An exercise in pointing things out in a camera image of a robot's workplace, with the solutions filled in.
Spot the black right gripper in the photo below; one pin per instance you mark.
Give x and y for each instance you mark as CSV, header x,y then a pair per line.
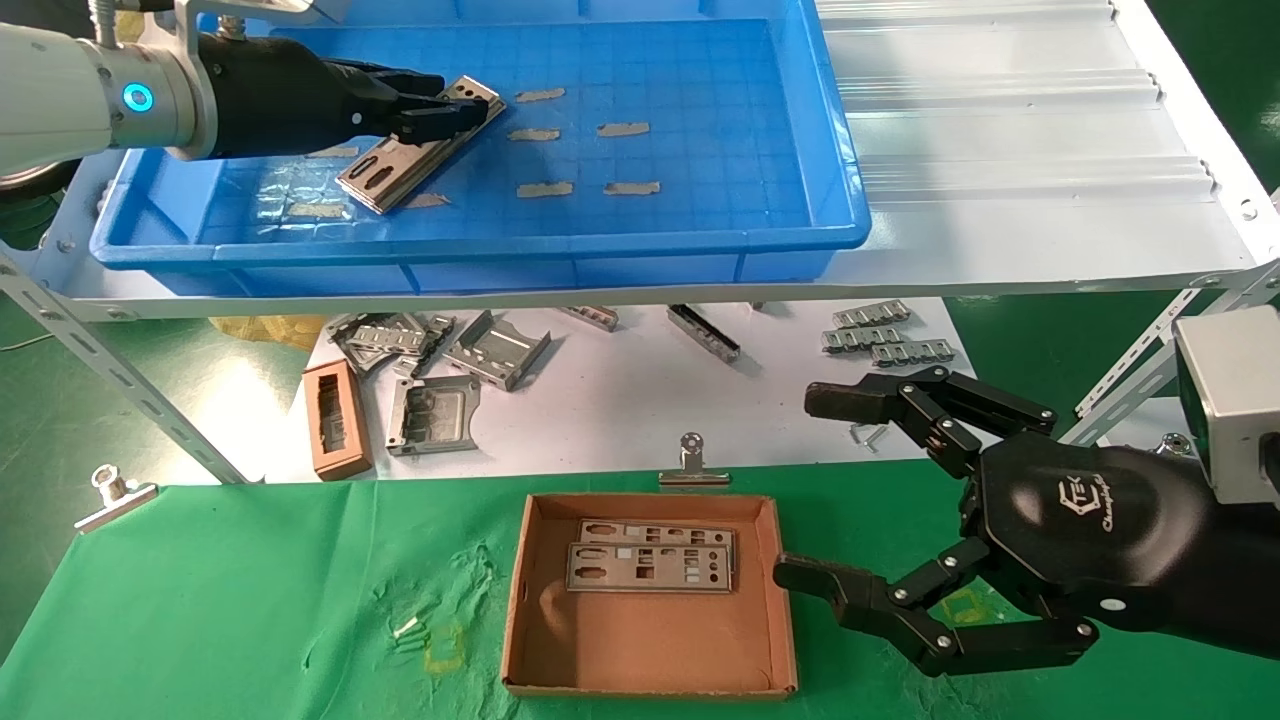
x,y
1100,530

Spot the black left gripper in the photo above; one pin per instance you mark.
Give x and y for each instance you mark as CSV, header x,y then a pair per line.
x,y
280,100

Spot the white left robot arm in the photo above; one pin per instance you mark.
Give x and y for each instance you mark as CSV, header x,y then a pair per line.
x,y
60,100

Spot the shallow cardboard box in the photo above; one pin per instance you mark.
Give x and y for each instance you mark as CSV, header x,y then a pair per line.
x,y
650,640

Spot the blue plastic tray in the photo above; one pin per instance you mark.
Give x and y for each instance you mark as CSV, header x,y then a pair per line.
x,y
700,240

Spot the brown box with metal part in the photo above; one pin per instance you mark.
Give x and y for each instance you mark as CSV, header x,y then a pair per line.
x,y
338,420

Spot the small clear plastic piece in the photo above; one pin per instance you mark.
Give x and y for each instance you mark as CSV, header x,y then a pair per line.
x,y
867,436

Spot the notched metal clip strip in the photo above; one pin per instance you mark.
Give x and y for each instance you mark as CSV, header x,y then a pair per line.
x,y
912,352
862,339
872,314

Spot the perforated metal shelf brace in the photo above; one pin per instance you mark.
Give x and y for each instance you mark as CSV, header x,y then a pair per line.
x,y
1130,385
100,360

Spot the yellow plastic bag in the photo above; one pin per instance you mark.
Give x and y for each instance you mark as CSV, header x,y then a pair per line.
x,y
270,330

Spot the small metal strip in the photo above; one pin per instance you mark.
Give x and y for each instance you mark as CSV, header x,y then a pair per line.
x,y
595,317

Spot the black metal bar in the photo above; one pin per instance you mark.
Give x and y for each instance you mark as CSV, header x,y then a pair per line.
x,y
705,335

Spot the white metal shelf board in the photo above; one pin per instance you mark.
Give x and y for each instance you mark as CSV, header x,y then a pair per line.
x,y
1000,200

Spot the black round stool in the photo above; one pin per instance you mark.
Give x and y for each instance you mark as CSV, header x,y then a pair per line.
x,y
25,190

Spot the small metal screw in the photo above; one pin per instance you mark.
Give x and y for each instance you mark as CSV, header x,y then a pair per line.
x,y
408,628

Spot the slotted metal bracket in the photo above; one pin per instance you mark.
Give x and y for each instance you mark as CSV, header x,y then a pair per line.
x,y
370,340
435,335

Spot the bent sheet metal bracket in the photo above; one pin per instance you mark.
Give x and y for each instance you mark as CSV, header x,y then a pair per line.
x,y
495,350

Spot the square metal frame part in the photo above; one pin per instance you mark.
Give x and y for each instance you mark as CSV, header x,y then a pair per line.
x,y
435,415

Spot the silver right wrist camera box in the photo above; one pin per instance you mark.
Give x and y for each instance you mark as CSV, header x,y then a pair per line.
x,y
1230,400

